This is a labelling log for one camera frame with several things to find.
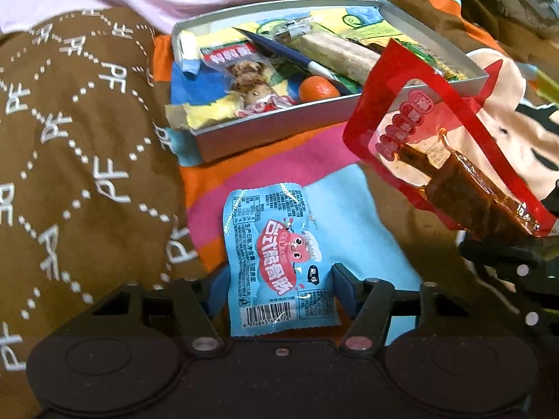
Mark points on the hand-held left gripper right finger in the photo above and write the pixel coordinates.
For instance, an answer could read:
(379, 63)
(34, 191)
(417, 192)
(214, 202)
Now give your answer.
(345, 290)

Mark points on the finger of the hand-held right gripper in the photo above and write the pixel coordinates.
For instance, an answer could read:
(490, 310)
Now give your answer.
(511, 253)
(539, 305)

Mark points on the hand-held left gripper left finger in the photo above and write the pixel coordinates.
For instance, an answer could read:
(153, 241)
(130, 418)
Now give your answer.
(216, 290)

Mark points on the light blue snack packet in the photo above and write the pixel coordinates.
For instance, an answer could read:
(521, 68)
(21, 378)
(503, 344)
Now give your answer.
(279, 248)

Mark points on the grey shallow box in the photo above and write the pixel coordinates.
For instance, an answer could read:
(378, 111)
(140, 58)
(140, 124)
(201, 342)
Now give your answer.
(262, 133)

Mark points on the red spicy strip packet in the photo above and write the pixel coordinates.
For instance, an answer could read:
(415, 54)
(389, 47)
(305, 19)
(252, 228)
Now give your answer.
(406, 118)

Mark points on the golden snack packet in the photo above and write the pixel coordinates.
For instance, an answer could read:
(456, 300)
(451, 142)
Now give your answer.
(454, 72)

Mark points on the tangerine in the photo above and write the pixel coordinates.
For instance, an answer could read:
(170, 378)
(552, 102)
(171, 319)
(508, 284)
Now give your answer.
(316, 88)

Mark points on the clear egg pack red label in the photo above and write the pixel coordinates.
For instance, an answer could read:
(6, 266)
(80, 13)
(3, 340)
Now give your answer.
(244, 74)

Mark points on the rice cracker bar pack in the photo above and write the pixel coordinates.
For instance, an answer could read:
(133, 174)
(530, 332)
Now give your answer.
(340, 54)

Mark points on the dark blue long packet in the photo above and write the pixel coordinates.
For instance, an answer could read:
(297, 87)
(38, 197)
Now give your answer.
(279, 50)

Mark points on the colourful cartoon blanket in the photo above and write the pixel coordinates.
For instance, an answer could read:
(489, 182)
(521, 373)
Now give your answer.
(349, 183)

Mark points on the crayon drawing paper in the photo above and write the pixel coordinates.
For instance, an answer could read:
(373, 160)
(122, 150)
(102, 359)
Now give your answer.
(205, 115)

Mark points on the brown patterned blanket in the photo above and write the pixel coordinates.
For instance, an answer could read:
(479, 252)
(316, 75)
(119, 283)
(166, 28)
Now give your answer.
(78, 161)

